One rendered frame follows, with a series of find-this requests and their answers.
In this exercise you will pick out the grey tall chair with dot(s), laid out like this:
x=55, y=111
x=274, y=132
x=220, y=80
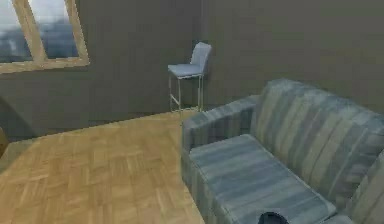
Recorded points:
x=195, y=68

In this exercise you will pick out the grey striped sofa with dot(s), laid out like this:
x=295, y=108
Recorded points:
x=286, y=146

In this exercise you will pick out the dark round object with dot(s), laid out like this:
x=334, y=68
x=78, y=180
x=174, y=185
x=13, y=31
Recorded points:
x=272, y=218

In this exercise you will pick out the wooden framed window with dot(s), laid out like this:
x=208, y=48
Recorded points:
x=40, y=33

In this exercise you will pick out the brown wooden furniture edge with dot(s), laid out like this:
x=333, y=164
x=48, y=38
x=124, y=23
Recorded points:
x=2, y=141

